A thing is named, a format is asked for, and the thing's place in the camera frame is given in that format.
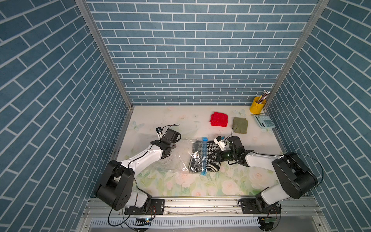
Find black white houndstooth scarf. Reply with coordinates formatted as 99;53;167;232
188;140;221;173

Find green knitted scarf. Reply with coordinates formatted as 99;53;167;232
232;117;248;134

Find clear plastic vacuum bag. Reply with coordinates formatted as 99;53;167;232
155;137;221;175

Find red knitted scarf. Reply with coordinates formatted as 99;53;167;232
210;112;229;128

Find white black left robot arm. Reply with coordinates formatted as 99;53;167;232
94;129;181;215

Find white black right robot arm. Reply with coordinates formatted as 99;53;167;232
214;136;318;213

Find light blue calculator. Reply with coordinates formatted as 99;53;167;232
254;115;275;129

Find yellow pen holder cup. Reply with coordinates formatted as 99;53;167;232
250;96;266;115

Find pens in yellow cup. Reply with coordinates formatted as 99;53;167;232
257;90;270;104

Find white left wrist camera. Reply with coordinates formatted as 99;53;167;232
156;127;163;139

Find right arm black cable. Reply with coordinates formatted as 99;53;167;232
224;125;238;138

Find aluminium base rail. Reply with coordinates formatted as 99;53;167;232
76;196;330;232

